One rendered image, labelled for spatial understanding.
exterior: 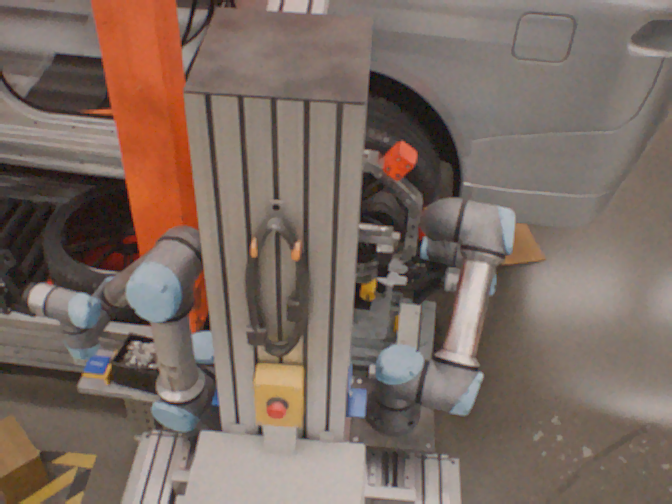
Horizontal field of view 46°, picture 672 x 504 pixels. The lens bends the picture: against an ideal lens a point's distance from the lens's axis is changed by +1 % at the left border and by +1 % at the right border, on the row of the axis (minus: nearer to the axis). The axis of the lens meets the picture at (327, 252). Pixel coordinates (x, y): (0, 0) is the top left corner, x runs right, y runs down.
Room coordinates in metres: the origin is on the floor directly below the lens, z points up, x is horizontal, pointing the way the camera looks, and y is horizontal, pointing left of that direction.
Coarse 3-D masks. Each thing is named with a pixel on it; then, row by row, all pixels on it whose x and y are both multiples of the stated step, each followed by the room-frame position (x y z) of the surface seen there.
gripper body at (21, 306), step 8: (0, 280) 1.32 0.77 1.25; (0, 288) 1.30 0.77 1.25; (8, 288) 1.30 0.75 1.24; (32, 288) 1.30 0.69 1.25; (0, 296) 1.29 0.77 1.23; (8, 296) 1.30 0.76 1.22; (24, 296) 1.28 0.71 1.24; (0, 304) 1.29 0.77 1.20; (8, 304) 1.29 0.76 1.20; (16, 304) 1.29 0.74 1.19; (24, 304) 1.27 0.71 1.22; (0, 312) 1.28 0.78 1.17; (8, 312) 1.28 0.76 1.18; (16, 312) 1.29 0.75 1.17; (24, 312) 1.28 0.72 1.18
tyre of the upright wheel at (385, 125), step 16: (368, 96) 2.30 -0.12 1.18; (368, 112) 2.21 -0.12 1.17; (384, 112) 2.23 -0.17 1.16; (400, 112) 2.27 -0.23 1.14; (368, 128) 2.12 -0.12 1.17; (384, 128) 2.15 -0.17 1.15; (400, 128) 2.18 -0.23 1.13; (416, 128) 2.24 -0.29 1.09; (368, 144) 2.09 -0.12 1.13; (384, 144) 2.09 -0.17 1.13; (416, 144) 2.16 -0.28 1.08; (432, 144) 2.26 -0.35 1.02; (416, 160) 2.09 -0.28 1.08; (432, 160) 2.18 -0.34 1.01; (416, 176) 2.07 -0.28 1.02; (432, 176) 2.10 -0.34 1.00; (432, 192) 2.07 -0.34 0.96
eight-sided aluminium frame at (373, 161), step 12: (372, 156) 2.04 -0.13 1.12; (384, 156) 2.07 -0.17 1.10; (372, 168) 2.01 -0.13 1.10; (384, 180) 2.00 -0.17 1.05; (396, 192) 2.00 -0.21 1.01; (408, 192) 2.00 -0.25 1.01; (408, 204) 1.99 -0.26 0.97; (420, 204) 2.00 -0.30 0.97; (408, 216) 1.99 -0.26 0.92; (420, 216) 1.99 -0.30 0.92; (408, 228) 1.99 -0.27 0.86; (408, 240) 1.99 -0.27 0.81; (396, 252) 2.03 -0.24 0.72; (408, 252) 1.99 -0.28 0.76; (360, 264) 2.07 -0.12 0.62; (372, 264) 2.05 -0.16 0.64; (360, 276) 2.01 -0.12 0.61; (372, 276) 2.01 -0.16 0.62
